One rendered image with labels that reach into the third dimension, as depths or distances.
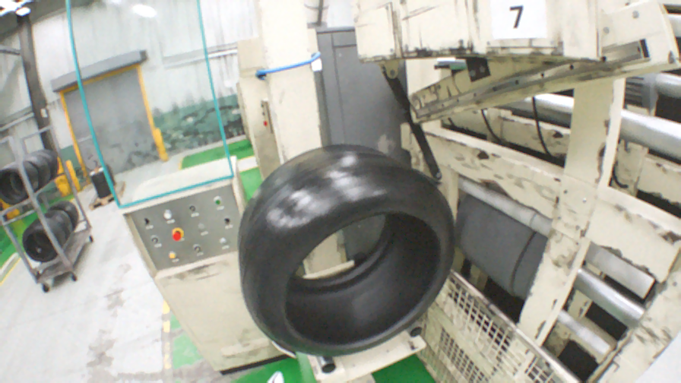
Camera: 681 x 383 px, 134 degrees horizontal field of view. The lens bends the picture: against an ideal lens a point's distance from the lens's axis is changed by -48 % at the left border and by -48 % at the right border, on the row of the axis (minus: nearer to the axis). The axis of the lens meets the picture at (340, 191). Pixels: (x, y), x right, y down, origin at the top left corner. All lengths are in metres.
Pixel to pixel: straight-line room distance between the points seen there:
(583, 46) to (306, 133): 0.69
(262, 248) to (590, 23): 0.64
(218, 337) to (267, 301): 1.16
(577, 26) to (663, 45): 0.14
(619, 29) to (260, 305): 0.78
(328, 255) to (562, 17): 0.93
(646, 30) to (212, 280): 1.58
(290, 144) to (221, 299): 0.94
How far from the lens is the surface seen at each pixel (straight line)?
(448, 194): 1.10
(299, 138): 0.82
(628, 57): 0.49
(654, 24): 0.50
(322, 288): 0.95
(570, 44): 0.40
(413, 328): 0.88
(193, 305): 1.54
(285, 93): 0.80
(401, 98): 0.86
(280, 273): 0.53
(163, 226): 1.35
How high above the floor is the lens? 1.63
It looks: 25 degrees down
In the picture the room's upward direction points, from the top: 8 degrees counter-clockwise
